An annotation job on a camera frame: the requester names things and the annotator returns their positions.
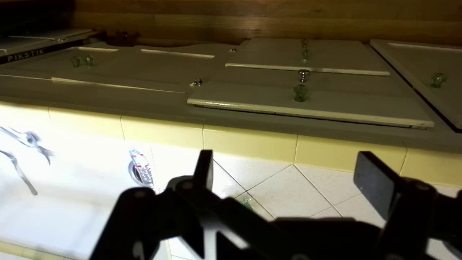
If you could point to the cream base cabinet door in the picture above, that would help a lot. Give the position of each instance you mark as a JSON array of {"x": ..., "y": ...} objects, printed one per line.
[
  {"x": 144, "y": 69},
  {"x": 29, "y": 66},
  {"x": 346, "y": 101},
  {"x": 423, "y": 58}
]

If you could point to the chrome sink faucet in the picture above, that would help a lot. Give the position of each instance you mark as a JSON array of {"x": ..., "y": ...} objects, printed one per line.
[{"x": 30, "y": 139}]

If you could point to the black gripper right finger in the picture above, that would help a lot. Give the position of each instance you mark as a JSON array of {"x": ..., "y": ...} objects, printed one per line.
[{"x": 377, "y": 185}]

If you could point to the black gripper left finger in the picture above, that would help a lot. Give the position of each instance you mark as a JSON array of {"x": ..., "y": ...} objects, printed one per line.
[{"x": 203, "y": 167}]

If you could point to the green glass cabinet knob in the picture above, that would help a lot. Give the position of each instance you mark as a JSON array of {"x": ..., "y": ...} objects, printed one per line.
[
  {"x": 300, "y": 92},
  {"x": 88, "y": 61},
  {"x": 75, "y": 61},
  {"x": 437, "y": 79}
]

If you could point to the small dark brown object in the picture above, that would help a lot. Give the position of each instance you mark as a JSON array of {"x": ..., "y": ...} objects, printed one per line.
[{"x": 120, "y": 37}]

